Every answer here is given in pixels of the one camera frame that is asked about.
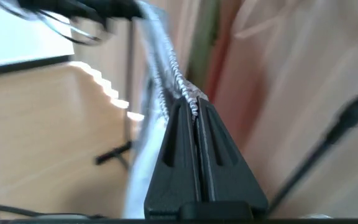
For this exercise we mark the black clothes rack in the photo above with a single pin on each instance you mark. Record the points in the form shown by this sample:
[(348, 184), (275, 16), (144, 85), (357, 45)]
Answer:
[(346, 119)]

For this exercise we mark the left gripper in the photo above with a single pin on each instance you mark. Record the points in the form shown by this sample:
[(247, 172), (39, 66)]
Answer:
[(67, 7)]

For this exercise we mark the green printed shirt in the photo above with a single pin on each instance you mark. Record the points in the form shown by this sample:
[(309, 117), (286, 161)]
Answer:
[(202, 46)]

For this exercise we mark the pale grey garment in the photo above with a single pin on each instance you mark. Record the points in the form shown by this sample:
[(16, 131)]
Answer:
[(148, 161)]

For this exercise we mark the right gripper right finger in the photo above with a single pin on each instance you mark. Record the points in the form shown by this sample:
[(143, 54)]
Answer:
[(235, 186)]

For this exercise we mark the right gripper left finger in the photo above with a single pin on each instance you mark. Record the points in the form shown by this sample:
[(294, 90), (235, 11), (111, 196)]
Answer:
[(172, 186)]

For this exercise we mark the beige curtain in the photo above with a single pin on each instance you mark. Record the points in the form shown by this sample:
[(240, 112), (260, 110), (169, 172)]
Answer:
[(291, 93)]

